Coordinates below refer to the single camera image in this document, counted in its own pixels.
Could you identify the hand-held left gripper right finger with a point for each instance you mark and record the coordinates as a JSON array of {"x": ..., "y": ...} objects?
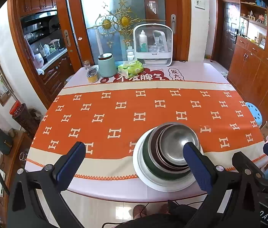
[{"x": 197, "y": 165}]

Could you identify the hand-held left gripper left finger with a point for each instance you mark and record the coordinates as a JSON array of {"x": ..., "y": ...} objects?
[{"x": 71, "y": 165}]

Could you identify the large steel bowl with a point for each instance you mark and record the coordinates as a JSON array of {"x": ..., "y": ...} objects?
[{"x": 172, "y": 169}]

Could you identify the small stainless steel bowl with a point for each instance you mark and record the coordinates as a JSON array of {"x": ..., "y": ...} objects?
[{"x": 174, "y": 142}]

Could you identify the medium steel bowl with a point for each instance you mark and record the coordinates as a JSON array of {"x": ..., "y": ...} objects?
[{"x": 153, "y": 147}]

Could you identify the green plate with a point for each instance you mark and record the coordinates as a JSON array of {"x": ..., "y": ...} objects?
[{"x": 148, "y": 162}]

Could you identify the stack of nested bowls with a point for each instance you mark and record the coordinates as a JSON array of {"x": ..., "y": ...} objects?
[{"x": 137, "y": 161}]

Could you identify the blue plastic stool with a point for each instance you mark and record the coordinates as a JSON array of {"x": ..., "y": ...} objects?
[{"x": 255, "y": 112}]

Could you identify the wooden side table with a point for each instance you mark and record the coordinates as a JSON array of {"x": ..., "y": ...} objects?
[{"x": 12, "y": 161}]

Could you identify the person's dark trousers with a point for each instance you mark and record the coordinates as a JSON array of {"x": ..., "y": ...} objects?
[{"x": 162, "y": 220}]

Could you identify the dark green pouch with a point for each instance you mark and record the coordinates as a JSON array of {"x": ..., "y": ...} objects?
[{"x": 2, "y": 140}]

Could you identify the pink slipper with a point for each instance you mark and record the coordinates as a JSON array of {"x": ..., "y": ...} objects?
[{"x": 139, "y": 211}]

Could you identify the wooden shelf cabinet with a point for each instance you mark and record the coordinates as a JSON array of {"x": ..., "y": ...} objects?
[{"x": 255, "y": 76}]

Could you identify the red plastic container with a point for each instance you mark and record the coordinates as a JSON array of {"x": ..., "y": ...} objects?
[{"x": 15, "y": 106}]

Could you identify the yellow lidded glass container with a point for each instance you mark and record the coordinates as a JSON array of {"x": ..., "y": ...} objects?
[{"x": 93, "y": 78}]

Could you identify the red printed table mat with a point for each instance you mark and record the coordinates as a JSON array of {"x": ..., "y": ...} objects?
[{"x": 195, "y": 72}]

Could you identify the small glass jar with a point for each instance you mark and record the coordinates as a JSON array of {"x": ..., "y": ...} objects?
[{"x": 86, "y": 65}]

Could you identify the teal canister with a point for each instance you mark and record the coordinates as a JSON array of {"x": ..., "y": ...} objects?
[{"x": 107, "y": 66}]

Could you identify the white ceramic jar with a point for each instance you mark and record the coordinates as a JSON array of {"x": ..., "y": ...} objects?
[{"x": 38, "y": 60}]

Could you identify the white storage box clear lid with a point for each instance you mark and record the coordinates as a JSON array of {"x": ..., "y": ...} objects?
[{"x": 157, "y": 63}]

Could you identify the green tissue pack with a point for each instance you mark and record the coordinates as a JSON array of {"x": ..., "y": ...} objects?
[{"x": 131, "y": 70}]

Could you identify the white plastic tube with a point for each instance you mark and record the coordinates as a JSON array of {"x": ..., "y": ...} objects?
[{"x": 98, "y": 45}]

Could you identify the white pill bottle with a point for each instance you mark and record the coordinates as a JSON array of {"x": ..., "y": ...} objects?
[{"x": 131, "y": 56}]

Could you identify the white bottle teal label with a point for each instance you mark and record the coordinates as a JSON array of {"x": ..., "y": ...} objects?
[{"x": 143, "y": 44}]

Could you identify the dark wooden door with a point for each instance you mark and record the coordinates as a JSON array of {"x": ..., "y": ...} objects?
[{"x": 227, "y": 28}]

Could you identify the sliding glass door gold ornament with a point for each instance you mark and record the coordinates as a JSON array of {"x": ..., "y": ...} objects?
[{"x": 134, "y": 0}]

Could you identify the wall switch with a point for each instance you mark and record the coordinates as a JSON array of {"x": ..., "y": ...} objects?
[{"x": 199, "y": 4}]

